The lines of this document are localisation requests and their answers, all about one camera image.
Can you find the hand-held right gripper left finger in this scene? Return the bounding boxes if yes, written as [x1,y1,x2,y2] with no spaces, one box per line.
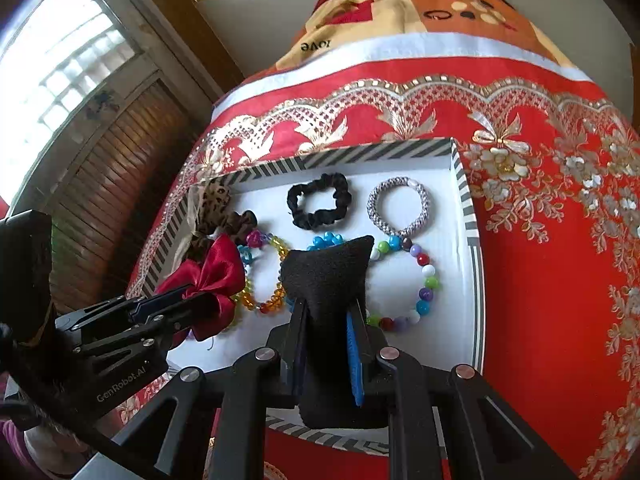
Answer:
[112,299,308,480]

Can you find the silver woven bracelet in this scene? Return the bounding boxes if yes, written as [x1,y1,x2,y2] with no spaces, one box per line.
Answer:
[366,176,429,237]

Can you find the multicolour round bead bracelet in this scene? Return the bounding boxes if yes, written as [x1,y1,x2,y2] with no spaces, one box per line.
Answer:
[367,237,443,333]

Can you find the leopard print scrunchie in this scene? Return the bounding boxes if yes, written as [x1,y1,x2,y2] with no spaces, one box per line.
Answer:
[192,183,258,261]

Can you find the wooden slatted door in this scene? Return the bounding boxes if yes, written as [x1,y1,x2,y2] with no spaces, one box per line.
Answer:
[10,70,211,321]

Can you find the rainbow crystal bead bracelet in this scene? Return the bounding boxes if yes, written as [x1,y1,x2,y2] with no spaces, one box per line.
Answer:
[235,230,296,316]

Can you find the white under cloth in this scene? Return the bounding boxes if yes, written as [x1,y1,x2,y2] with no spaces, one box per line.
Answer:
[212,32,593,116]

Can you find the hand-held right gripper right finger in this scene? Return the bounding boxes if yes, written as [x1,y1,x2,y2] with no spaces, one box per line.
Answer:
[345,307,581,480]

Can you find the black velvet bracelet cushion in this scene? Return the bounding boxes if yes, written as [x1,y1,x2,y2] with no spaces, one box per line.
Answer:
[279,235,396,430]

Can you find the white striped-edge box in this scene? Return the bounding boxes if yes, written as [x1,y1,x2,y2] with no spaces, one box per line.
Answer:
[137,137,487,456]

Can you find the black scrunchie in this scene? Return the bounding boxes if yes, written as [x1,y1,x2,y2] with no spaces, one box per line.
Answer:
[286,172,352,233]

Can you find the blue bead bracelet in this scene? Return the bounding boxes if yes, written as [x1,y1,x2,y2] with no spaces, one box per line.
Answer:
[306,231,346,252]

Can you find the red satin bow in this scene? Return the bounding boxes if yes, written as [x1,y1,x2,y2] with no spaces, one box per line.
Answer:
[156,234,247,341]

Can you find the orange printed blanket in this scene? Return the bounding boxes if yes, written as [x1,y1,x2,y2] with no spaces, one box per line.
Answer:
[272,0,581,73]

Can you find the bright window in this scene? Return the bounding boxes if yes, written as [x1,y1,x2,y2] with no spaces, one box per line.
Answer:
[0,0,151,206]

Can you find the red gold embroidered tablecloth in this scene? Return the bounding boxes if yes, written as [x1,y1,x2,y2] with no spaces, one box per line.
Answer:
[117,57,640,480]

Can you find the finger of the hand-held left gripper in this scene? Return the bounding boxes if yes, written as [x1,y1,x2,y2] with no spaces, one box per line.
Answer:
[127,289,213,323]
[142,310,208,350]

